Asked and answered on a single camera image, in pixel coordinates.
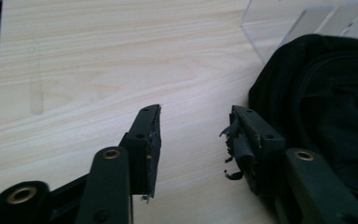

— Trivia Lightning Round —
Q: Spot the black cloth garment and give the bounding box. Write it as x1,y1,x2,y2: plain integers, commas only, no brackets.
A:
247,33,358,213

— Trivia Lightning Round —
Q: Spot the clear plastic container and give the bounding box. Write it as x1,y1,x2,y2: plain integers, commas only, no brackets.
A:
241,0,358,65

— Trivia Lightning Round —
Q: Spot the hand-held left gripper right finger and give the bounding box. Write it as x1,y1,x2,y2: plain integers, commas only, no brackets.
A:
219,105,287,198

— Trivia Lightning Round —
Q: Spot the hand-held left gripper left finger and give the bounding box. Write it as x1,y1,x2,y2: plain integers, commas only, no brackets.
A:
117,104,162,204

